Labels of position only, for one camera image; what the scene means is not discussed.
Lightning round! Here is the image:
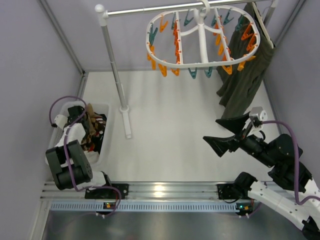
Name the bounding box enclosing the argyle sock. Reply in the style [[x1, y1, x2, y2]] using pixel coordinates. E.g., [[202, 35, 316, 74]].
[[86, 103, 101, 139]]

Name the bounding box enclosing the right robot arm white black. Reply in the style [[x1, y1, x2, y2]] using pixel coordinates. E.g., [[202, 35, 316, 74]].
[[203, 107, 320, 240]]

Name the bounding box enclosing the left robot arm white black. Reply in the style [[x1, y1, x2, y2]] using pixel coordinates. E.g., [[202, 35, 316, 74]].
[[45, 105, 112, 192]]

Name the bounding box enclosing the pile of socks in basket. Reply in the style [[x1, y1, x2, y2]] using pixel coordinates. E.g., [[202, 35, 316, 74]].
[[81, 103, 107, 154]]

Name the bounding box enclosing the white oval clip hanger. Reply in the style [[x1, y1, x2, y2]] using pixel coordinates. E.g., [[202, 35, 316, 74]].
[[145, 0, 261, 78]]

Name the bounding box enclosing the white clothes hanger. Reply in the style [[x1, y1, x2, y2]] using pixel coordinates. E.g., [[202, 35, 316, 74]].
[[251, 2, 275, 49]]

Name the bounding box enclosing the olive green hanging garment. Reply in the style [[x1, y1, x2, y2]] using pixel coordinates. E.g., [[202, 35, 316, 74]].
[[216, 3, 276, 119]]

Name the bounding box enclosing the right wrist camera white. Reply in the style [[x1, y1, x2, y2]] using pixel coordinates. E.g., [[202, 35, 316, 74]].
[[243, 106, 268, 137]]

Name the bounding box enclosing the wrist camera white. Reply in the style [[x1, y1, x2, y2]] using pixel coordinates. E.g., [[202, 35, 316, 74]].
[[51, 114, 68, 130], [243, 106, 268, 137]]

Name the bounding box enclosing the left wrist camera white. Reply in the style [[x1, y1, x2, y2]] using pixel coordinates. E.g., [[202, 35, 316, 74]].
[[51, 114, 68, 130]]

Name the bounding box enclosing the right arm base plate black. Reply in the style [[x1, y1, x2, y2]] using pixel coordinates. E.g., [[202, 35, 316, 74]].
[[217, 183, 251, 200]]

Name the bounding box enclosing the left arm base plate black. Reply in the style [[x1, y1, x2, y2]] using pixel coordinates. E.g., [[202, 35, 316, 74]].
[[84, 183, 129, 200]]

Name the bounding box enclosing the aluminium mounting rail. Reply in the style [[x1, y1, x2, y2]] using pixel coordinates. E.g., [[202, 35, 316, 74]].
[[39, 181, 313, 201]]

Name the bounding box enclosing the slotted cable duct grey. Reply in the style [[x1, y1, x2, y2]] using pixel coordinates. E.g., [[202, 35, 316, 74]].
[[50, 201, 240, 213]]

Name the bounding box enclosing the clothes rack metal frame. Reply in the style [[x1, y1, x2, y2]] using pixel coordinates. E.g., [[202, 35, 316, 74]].
[[94, 0, 268, 139]]

